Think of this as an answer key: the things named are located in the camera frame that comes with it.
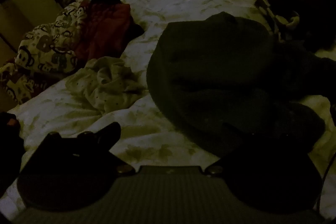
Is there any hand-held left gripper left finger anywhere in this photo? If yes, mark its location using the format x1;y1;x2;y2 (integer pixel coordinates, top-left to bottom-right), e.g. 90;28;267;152
35;122;122;161

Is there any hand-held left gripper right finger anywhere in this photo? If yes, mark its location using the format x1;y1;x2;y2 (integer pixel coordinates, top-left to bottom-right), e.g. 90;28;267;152
219;123;297;164

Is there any large dark garment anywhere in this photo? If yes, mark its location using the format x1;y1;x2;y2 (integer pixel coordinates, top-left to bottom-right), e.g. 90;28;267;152
146;11;336;159

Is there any white dotted small cloth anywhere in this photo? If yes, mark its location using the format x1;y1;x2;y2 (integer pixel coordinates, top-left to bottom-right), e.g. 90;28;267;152
64;56;147;114

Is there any dark red cloth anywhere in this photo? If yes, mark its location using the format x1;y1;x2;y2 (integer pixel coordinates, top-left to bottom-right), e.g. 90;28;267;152
75;2;145;62

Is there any monkey printed blanket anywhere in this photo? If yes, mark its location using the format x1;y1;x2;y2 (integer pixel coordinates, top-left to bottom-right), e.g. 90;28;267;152
0;0;91;105

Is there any patterned light cloth strip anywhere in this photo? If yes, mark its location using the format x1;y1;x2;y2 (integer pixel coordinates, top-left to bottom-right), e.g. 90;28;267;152
256;0;301;41

